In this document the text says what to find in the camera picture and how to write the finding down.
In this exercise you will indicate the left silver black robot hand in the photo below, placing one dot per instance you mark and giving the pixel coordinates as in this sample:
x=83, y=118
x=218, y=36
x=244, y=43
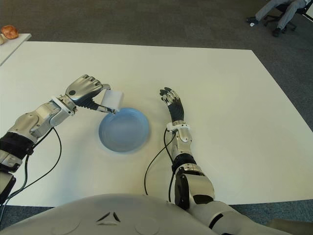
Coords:
x=83, y=90

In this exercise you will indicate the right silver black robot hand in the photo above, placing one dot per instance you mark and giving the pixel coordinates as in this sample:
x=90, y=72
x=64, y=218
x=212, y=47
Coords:
x=174, y=107

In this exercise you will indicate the white charger block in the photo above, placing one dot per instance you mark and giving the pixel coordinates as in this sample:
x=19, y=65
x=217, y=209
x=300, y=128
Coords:
x=112, y=100

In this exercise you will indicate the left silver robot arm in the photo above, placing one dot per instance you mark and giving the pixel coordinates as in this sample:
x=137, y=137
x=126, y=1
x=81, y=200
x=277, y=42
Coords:
x=36, y=122

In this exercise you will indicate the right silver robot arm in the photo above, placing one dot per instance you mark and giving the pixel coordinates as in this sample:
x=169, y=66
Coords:
x=185, y=151

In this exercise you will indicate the blue round plate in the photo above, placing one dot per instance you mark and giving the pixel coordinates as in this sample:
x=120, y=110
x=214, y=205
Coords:
x=123, y=131

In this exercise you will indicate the white side table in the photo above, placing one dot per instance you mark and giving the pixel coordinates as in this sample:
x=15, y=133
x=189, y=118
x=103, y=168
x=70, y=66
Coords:
x=12, y=46

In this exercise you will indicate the reddish brown bread roll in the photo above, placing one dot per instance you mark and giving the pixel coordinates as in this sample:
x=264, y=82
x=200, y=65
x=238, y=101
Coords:
x=9, y=31

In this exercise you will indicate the grey robot torso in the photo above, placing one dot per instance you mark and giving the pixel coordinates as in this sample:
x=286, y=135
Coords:
x=107, y=215

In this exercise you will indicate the seated person grey trousers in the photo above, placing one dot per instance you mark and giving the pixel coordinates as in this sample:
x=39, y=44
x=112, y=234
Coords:
x=267, y=11

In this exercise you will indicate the black office chair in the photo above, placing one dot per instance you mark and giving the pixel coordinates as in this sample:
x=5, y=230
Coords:
x=281, y=14

